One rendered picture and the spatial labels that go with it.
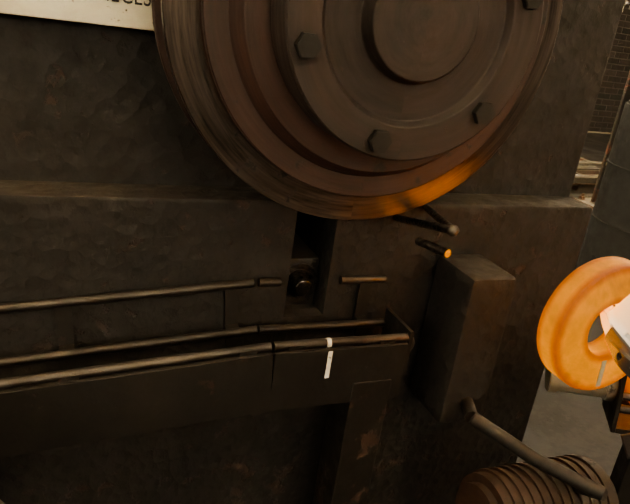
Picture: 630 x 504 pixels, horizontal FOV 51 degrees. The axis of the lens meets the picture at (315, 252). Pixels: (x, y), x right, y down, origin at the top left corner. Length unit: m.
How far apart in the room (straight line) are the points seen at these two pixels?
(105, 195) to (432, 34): 0.41
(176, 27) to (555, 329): 0.50
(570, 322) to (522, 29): 0.31
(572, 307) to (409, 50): 0.31
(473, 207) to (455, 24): 0.38
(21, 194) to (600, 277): 0.64
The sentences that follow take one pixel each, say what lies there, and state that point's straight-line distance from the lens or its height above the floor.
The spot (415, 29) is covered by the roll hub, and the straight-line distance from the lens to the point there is 0.66.
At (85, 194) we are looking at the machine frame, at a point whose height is 0.87.
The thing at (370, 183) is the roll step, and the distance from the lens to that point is 0.76.
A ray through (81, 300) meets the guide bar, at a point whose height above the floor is 0.74.
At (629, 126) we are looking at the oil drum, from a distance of 3.48.
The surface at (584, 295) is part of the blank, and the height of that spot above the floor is 0.87.
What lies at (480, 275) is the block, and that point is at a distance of 0.93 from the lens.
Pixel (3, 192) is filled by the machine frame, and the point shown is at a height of 0.87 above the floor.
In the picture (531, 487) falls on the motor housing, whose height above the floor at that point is 0.53.
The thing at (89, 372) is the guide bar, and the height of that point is 0.69.
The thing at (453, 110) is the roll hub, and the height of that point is 1.03.
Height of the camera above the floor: 1.12
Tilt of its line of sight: 21 degrees down
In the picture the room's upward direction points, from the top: 8 degrees clockwise
